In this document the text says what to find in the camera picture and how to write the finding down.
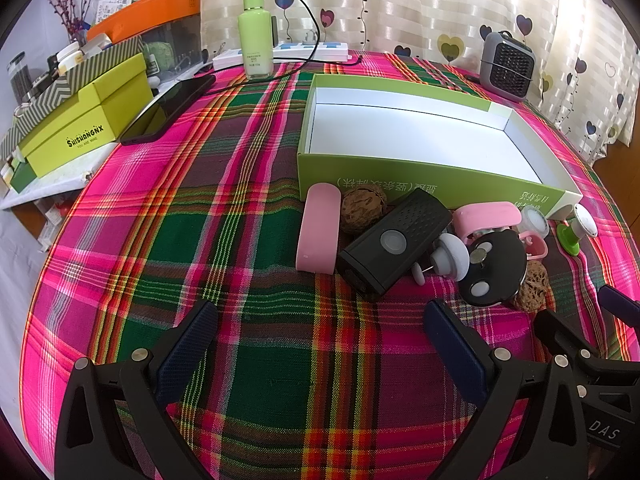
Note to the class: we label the purple flower branches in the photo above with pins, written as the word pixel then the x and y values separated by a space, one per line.
pixel 67 5

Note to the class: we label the chevron striped box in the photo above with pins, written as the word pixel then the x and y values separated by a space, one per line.
pixel 65 80

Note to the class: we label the white side table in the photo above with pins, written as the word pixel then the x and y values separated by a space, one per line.
pixel 55 187

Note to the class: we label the lime green box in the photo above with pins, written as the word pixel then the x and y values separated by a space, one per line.
pixel 90 125

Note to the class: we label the small pink clip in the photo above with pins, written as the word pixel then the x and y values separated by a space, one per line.
pixel 535 246

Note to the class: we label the dark glass jar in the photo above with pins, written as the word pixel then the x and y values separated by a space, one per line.
pixel 20 77

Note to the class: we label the black round disc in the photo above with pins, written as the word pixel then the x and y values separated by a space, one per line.
pixel 495 270

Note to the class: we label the clear round cap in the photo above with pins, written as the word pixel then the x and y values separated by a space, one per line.
pixel 534 219

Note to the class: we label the plaid tablecloth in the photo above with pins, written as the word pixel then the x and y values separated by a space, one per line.
pixel 250 210

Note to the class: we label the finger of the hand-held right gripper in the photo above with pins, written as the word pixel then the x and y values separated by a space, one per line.
pixel 555 330
pixel 622 305

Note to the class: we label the walnut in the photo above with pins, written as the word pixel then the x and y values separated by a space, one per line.
pixel 362 207
pixel 531 292

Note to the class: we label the clear plastic storage box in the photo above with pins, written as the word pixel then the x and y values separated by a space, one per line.
pixel 175 45

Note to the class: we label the green white cardboard box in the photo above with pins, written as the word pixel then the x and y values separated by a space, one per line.
pixel 400 130

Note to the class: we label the orange storage tray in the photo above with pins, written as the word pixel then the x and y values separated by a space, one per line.
pixel 150 10

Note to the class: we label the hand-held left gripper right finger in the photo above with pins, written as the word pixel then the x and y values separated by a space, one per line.
pixel 455 355

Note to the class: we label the white power strip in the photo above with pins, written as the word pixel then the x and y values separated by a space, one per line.
pixel 325 51

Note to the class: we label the green lotion bottle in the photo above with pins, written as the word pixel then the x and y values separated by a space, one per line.
pixel 256 35

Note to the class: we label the pink oblong case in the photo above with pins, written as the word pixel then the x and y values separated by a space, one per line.
pixel 317 230

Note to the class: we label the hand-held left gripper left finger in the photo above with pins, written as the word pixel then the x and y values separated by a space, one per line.
pixel 190 345

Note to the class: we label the pink clipper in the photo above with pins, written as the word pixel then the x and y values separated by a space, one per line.
pixel 487 217

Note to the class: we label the black rectangular device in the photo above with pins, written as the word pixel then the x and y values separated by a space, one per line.
pixel 415 215

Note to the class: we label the black smartphone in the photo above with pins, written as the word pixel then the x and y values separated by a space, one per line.
pixel 165 110

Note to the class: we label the heart print curtain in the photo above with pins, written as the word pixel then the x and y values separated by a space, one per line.
pixel 425 5

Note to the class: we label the black charger adapter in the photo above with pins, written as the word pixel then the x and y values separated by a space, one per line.
pixel 274 29

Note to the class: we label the green white suction cup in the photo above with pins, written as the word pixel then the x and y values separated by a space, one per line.
pixel 582 222

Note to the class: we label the grey space heater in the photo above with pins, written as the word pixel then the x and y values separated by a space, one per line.
pixel 510 65

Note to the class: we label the white knob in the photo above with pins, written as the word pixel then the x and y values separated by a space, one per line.
pixel 450 260

